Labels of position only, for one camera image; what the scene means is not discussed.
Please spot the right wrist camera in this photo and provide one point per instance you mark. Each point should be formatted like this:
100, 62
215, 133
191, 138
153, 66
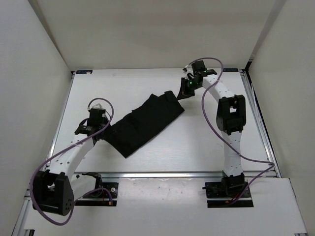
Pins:
198, 67

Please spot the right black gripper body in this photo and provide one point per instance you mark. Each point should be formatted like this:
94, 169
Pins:
188, 87

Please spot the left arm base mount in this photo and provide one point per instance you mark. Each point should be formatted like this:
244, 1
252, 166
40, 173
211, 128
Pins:
91, 190

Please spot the white front cover panel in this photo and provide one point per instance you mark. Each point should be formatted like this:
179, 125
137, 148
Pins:
178, 207

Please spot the right blue corner label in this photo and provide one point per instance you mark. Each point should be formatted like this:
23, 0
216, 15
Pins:
231, 70

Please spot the black skirt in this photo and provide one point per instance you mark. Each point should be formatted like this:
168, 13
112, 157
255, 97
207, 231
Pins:
137, 128

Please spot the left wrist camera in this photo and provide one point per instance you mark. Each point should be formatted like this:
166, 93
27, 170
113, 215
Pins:
97, 117

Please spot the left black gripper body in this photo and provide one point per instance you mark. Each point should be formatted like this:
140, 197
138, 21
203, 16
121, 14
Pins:
103, 124

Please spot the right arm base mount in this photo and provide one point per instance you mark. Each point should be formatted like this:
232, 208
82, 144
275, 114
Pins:
218, 197

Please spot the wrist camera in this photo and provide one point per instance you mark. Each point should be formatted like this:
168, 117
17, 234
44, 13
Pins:
198, 67
97, 117

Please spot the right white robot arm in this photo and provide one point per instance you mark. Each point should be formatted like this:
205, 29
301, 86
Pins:
230, 120

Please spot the left blue corner label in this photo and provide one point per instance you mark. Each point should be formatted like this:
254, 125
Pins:
84, 71

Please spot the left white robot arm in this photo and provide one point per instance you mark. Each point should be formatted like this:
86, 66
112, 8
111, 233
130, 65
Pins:
56, 189

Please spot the blue corner label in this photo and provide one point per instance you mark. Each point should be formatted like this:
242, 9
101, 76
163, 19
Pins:
84, 71
231, 70

